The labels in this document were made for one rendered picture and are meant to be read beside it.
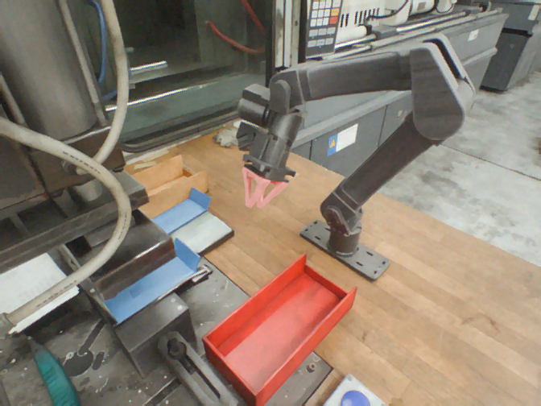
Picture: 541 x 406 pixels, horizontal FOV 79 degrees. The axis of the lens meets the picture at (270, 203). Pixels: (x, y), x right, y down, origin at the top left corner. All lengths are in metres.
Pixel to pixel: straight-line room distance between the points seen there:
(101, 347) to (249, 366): 0.25
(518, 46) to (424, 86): 4.40
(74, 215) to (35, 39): 0.19
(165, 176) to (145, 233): 0.52
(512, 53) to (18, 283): 4.82
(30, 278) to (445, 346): 0.75
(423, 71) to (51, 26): 0.41
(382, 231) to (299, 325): 0.33
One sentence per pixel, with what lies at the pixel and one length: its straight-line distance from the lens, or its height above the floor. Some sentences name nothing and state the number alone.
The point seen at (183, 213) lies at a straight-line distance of 0.82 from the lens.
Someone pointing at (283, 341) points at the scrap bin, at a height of 0.90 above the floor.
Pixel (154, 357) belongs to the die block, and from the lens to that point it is 0.59.
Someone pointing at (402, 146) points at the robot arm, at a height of 1.19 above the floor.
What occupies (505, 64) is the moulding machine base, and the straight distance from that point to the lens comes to 4.93.
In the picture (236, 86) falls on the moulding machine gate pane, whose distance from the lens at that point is 1.30.
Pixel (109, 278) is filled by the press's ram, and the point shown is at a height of 1.14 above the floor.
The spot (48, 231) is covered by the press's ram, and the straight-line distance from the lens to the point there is 0.44.
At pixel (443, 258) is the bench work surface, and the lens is 0.81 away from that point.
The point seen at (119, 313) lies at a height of 0.99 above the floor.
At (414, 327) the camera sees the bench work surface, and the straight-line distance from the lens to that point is 0.67.
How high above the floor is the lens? 1.43
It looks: 38 degrees down
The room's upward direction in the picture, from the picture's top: straight up
